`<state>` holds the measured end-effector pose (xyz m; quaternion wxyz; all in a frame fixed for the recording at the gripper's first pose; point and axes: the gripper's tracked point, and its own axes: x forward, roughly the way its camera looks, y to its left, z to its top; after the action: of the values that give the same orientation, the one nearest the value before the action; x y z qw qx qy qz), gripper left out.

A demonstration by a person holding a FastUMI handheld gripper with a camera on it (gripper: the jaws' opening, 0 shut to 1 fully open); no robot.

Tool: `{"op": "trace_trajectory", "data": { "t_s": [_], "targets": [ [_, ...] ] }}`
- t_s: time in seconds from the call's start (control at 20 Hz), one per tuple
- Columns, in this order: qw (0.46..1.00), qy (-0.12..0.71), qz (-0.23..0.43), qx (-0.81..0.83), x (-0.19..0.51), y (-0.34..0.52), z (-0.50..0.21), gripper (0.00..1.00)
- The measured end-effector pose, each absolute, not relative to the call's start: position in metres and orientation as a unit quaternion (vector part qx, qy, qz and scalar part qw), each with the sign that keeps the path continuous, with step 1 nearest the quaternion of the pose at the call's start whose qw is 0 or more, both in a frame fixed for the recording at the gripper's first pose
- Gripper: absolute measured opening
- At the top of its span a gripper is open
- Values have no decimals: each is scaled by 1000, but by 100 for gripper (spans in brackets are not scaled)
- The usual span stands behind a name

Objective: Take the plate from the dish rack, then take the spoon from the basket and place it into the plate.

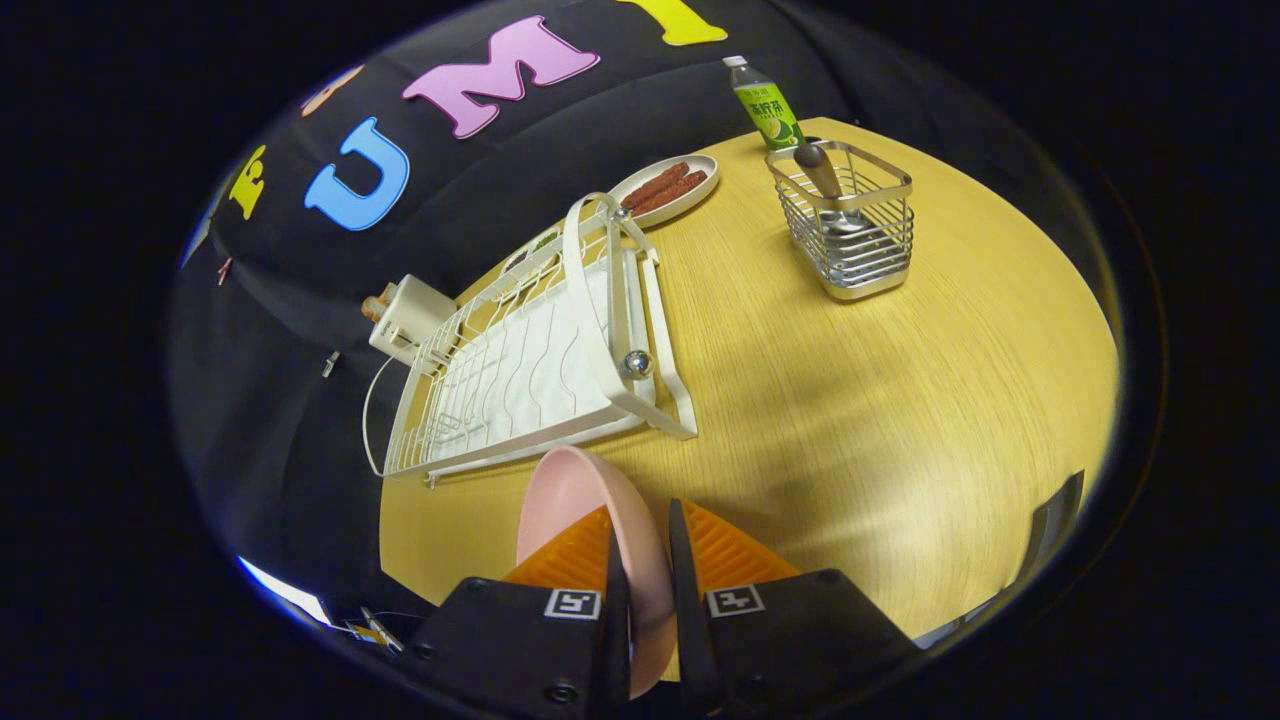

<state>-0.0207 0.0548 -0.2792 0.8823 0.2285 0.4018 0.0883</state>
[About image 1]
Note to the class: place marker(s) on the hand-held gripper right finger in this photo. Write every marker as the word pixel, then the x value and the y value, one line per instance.
pixel 682 600

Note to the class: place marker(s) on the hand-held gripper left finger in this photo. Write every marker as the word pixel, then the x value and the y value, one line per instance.
pixel 617 625

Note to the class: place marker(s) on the pink plate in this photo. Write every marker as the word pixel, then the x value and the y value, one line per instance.
pixel 570 490

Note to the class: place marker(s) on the white divided seasoning dish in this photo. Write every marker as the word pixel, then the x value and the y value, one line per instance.
pixel 530 250

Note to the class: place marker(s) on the beige plate with meat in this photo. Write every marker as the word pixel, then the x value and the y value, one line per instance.
pixel 700 180

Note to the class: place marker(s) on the white drain tray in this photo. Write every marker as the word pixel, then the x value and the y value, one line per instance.
pixel 540 380

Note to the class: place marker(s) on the white toaster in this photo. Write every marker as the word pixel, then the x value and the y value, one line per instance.
pixel 420 310

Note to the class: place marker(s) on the toasted bread slice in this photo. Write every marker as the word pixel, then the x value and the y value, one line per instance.
pixel 375 308

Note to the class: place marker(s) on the brown meat piece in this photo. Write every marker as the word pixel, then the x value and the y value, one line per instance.
pixel 675 193
pixel 655 185

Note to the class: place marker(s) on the black backdrop cloth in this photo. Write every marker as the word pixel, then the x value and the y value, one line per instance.
pixel 300 330

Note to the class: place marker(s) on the green label drink bottle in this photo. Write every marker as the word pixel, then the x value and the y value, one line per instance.
pixel 770 105

